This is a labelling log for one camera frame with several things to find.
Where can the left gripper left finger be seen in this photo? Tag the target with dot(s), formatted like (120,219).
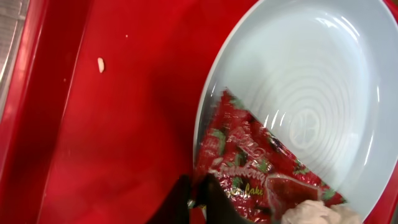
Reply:
(174,209)

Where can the white napkin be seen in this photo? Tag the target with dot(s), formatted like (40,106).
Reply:
(315,212)

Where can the red serving tray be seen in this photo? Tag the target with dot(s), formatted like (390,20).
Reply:
(80,146)

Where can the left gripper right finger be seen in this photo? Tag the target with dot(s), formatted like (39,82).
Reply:
(219,209)

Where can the white rice grain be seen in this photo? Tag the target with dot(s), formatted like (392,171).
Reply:
(101,66)

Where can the light blue plate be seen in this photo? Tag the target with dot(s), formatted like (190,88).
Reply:
(322,77)

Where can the red strawberry cake wrapper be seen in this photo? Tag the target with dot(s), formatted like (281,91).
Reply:
(259,175)

